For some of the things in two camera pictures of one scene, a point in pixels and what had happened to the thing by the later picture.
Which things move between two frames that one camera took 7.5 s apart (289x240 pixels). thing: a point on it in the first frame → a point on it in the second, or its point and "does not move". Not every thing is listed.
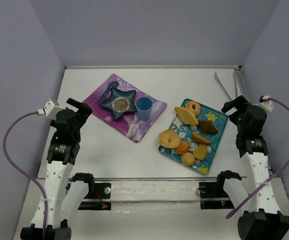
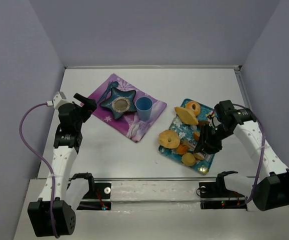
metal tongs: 237,74 → 207,156
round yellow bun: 188,159 does not move
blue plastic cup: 144,105 does not move
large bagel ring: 164,136 does not move
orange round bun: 183,147 does not move
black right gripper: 236,107 → 210,139
